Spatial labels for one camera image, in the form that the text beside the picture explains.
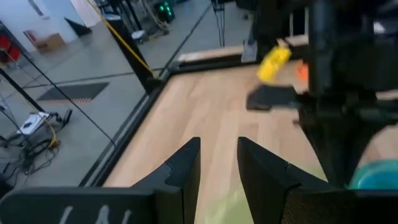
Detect tangled black floor cables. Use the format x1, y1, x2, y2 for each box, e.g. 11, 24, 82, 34
0, 135, 63, 177

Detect red bin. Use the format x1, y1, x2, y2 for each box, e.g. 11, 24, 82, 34
0, 33, 22, 63

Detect cyan translucent small plate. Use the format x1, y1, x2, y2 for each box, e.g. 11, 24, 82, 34
347, 159, 398, 190

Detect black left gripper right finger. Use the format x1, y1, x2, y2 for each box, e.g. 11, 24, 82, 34
237, 136, 340, 224

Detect orange translucent small plate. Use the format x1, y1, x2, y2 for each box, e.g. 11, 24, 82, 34
294, 61, 310, 82

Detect white flat floor device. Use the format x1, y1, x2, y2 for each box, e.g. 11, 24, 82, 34
16, 111, 51, 137

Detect black aluminium table frame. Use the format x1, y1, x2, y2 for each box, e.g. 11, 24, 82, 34
79, 58, 261, 189

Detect yellow cable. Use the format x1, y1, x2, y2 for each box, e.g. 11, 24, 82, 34
88, 0, 156, 78

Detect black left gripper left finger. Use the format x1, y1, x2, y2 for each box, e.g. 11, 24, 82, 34
132, 136, 201, 224

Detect thin black cable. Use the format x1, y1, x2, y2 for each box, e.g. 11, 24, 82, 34
17, 49, 118, 147

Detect black wedge shaped object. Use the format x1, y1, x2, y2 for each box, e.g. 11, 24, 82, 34
63, 16, 93, 38

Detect black diagonal pole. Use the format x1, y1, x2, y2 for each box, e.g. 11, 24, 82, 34
107, 12, 163, 93

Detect yellow tag on gripper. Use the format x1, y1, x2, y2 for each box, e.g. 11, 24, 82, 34
256, 45, 292, 84

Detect brown cardboard box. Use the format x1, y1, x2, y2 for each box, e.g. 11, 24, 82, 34
33, 32, 67, 55

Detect device with green lights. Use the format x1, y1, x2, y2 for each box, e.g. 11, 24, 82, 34
154, 1, 175, 23

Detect black mat with hazard stripes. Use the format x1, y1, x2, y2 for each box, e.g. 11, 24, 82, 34
36, 82, 110, 105

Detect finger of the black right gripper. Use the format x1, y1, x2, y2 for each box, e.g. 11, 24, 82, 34
299, 119, 346, 188
343, 119, 390, 188

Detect yellow-green translucent small plate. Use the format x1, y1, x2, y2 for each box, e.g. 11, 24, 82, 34
200, 183, 253, 224

